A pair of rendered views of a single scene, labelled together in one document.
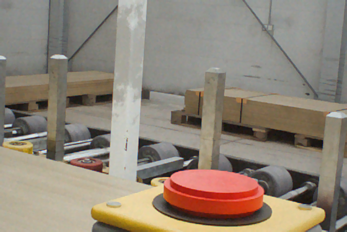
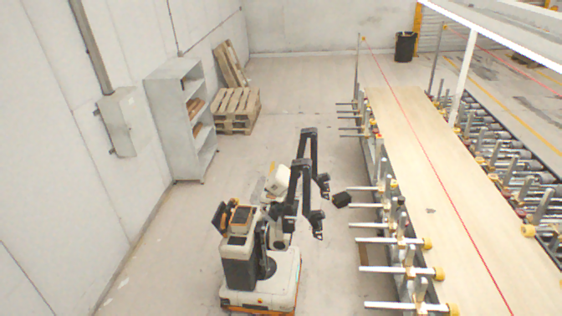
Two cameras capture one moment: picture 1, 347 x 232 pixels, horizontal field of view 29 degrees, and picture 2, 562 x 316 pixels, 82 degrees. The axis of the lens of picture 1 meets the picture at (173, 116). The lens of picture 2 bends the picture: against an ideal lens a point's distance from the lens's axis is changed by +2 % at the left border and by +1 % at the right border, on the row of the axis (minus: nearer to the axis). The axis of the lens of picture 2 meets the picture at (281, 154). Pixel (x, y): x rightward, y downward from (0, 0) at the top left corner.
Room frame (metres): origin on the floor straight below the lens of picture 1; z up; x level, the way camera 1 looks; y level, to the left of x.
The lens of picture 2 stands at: (-1.76, -1.92, 2.74)
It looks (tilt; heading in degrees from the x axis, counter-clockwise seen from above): 32 degrees down; 63
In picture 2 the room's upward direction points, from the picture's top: 4 degrees counter-clockwise
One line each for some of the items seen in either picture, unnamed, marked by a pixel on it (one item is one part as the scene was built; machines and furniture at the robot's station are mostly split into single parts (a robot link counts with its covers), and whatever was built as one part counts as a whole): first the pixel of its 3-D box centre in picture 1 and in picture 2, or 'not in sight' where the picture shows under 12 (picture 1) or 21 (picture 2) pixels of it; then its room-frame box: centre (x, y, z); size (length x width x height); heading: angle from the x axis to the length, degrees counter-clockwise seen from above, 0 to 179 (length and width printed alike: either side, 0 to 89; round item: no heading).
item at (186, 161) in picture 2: not in sight; (187, 121); (-1.02, 2.37, 0.78); 0.90 x 0.45 x 1.55; 56
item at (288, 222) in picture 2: not in sight; (289, 211); (-0.86, -0.24, 0.99); 0.28 x 0.16 x 0.22; 51
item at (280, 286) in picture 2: not in sight; (263, 276); (-1.09, -0.05, 0.16); 0.67 x 0.64 x 0.25; 141
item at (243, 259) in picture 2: not in sight; (247, 243); (-1.16, 0.00, 0.59); 0.55 x 0.34 x 0.83; 51
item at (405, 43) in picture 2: not in sight; (404, 47); (5.34, 4.27, 0.36); 0.59 x 0.58 x 0.73; 56
